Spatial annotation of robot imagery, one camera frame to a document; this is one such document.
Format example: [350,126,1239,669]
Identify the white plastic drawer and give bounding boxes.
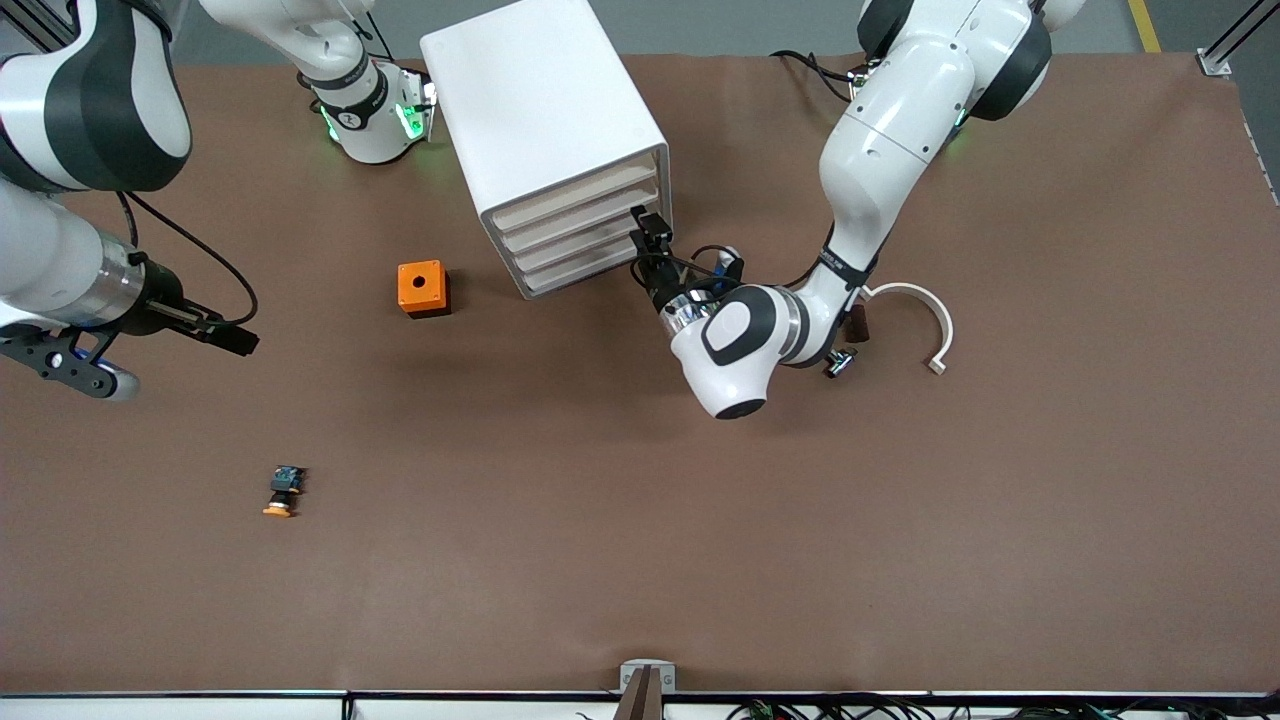
[497,183,663,254]
[518,240,669,295]
[488,160,661,233]
[508,207,641,274]

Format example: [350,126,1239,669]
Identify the orange cap push button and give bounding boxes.
[262,465,307,519]

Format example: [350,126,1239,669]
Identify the white drawer cabinet housing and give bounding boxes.
[420,0,674,301]

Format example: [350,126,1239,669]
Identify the orange box with hole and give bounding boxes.
[397,260,452,319]

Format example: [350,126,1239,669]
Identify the brown bar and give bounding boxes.
[612,667,666,720]

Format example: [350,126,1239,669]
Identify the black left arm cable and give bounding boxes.
[630,243,746,301]

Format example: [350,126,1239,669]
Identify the black base cable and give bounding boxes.
[770,48,863,104]

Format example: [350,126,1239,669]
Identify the white half-ring pipe clamp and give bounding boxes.
[860,283,955,376]

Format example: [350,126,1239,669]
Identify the white table edge rail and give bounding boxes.
[0,690,1280,720]

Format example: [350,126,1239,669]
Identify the grey metal table bracket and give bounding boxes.
[619,659,677,694]

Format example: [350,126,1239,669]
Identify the tangled black cables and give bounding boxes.
[575,695,1280,720]

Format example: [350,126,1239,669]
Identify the aluminium frame post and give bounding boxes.
[1197,0,1280,77]

